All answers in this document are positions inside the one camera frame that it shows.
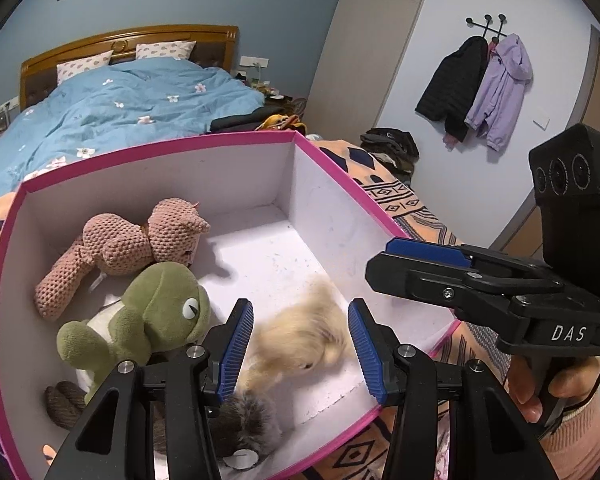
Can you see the white light switch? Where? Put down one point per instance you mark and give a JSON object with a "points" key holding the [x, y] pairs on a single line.
{"points": [[542, 124]]}

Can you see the green turtle plush toy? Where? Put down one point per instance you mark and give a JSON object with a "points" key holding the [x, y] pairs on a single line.
{"points": [[155, 295]]}

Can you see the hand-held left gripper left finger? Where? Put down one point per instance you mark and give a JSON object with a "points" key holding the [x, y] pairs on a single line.
{"points": [[235, 355]]}

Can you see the yellow cloth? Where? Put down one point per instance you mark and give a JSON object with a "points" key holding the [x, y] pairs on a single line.
{"points": [[279, 122]]}

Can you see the purple jacket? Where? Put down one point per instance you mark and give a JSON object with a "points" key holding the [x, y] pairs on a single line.
{"points": [[502, 95]]}

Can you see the pink knitted teddy bear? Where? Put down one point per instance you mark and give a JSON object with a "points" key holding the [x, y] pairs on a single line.
{"points": [[115, 245]]}

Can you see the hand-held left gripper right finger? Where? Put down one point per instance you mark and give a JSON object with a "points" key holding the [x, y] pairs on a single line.
{"points": [[367, 355]]}

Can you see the blue floral duvet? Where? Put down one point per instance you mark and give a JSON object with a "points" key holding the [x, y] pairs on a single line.
{"points": [[130, 95]]}

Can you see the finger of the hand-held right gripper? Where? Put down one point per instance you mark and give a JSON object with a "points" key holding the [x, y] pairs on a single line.
{"points": [[425, 252], [430, 290]]}

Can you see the orange patterned blanket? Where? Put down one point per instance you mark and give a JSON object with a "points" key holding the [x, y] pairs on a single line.
{"points": [[395, 205]]}

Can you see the white wall socket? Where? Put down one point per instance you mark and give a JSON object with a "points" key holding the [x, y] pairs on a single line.
{"points": [[254, 61], [10, 105]]}

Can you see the beige wardrobe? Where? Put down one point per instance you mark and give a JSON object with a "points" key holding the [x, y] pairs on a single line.
{"points": [[375, 35]]}

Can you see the black coat hook rack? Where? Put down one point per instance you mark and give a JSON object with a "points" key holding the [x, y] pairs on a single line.
{"points": [[487, 24]]}

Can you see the pile of dark clothes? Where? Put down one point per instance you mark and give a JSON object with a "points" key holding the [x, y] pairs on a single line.
{"points": [[390, 147]]}

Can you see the wooden headboard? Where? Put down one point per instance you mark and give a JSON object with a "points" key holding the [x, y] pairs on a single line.
{"points": [[130, 35]]}

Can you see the pink cardboard box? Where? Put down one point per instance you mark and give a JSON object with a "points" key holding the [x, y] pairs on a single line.
{"points": [[280, 240]]}

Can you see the brown knitted plush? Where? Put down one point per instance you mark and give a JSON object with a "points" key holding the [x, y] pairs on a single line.
{"points": [[250, 422]]}

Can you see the black puffer jacket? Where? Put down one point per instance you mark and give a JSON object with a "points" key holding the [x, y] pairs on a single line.
{"points": [[452, 90]]}

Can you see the spotted white pillow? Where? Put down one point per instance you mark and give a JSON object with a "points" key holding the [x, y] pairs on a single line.
{"points": [[165, 50], [82, 66]]}

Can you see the person's right hand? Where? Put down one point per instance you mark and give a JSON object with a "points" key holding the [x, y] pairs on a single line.
{"points": [[525, 390]]}

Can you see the dark cloth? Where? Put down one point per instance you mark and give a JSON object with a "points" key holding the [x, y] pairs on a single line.
{"points": [[245, 120]]}

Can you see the cream fluffy plush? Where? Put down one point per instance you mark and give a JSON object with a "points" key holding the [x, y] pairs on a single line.
{"points": [[290, 335]]}

